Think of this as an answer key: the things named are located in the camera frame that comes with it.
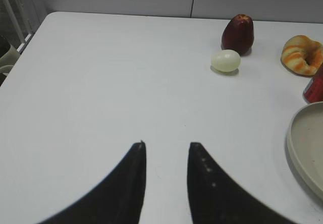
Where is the white metal frame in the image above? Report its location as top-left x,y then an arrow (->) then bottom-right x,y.
1,0 -> 48,53

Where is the dark red wax apple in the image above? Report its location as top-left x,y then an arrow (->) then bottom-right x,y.
221,14 -> 254,55

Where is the browned ring bread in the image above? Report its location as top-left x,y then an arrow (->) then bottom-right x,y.
281,35 -> 322,76

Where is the beige round plate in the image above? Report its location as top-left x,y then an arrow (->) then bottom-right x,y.
287,102 -> 322,200

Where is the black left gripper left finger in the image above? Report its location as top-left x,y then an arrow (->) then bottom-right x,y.
44,141 -> 146,223

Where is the white egg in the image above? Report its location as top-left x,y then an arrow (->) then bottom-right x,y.
211,49 -> 241,73

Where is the red cola can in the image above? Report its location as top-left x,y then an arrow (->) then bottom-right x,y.
303,65 -> 323,103

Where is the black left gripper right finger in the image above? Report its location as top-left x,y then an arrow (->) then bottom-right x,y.
187,142 -> 292,223

